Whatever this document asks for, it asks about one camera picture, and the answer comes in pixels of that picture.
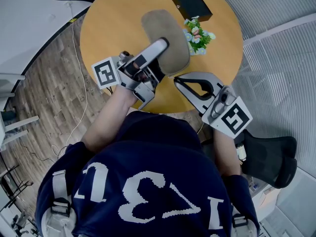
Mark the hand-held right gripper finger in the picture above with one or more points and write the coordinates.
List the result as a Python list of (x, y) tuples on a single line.
[(195, 100), (205, 76)]

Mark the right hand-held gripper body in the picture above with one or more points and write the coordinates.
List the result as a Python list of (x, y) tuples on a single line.
[(234, 118)]

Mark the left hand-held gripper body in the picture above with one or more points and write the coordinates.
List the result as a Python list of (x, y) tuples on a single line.
[(106, 71)]

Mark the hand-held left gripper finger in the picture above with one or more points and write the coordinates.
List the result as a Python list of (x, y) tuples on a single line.
[(154, 49)]

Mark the brown felt pouch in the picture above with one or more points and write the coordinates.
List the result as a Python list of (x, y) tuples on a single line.
[(168, 31)]

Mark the person's right forearm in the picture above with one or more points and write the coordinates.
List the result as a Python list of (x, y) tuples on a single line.
[(225, 152)]

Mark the person's left forearm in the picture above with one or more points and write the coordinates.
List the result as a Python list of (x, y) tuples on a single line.
[(108, 117)]

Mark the person's left hand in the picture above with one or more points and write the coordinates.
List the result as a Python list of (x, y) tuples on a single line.
[(135, 70)]

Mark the artificial flowers in white pot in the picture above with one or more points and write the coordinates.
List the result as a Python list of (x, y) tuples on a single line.
[(197, 37)]

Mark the black rectangular box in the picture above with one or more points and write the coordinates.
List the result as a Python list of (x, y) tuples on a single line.
[(190, 1)]

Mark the person's navy printed shirt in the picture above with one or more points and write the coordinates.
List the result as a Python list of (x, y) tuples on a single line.
[(148, 157)]

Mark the white counter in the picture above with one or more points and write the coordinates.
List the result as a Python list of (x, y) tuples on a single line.
[(271, 196)]

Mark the white desk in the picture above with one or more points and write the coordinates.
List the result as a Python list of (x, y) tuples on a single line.
[(22, 121)]

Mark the black metal rack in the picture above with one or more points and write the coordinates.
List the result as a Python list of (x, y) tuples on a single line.
[(14, 179)]

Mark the grey metal equipment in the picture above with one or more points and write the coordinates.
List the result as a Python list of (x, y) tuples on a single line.
[(22, 223)]

